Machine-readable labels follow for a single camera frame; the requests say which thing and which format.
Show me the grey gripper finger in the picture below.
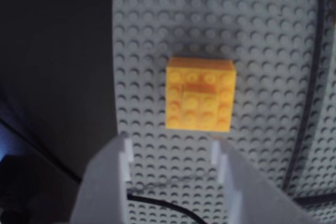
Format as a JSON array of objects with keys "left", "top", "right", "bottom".
[
  {"left": 211, "top": 139, "right": 316, "bottom": 224},
  {"left": 68, "top": 134, "right": 133, "bottom": 224}
]

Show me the thin black cable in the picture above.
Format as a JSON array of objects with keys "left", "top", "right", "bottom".
[{"left": 127, "top": 193, "right": 202, "bottom": 224}]

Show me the yellow Lego cube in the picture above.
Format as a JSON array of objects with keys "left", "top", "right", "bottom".
[{"left": 165, "top": 56, "right": 238, "bottom": 133}]

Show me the grey studded Lego baseplate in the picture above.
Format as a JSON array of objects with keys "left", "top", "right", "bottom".
[{"left": 111, "top": 0, "right": 336, "bottom": 224}]

